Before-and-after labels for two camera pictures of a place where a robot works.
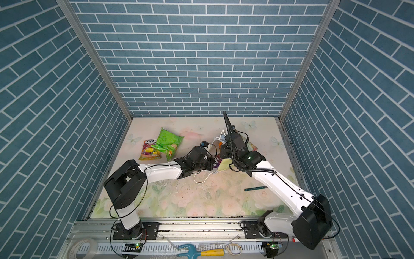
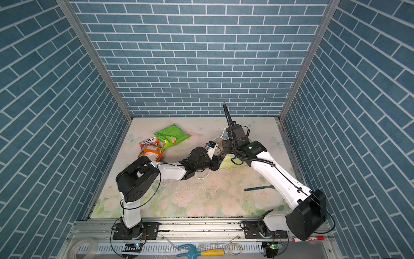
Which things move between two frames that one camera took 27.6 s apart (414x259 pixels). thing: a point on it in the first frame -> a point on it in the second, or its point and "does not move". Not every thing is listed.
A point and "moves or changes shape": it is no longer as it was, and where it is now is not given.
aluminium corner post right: (331, 7) does not move
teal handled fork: (255, 188) does not move
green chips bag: (167, 142) moves or changes shape
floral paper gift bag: (224, 165) does not move
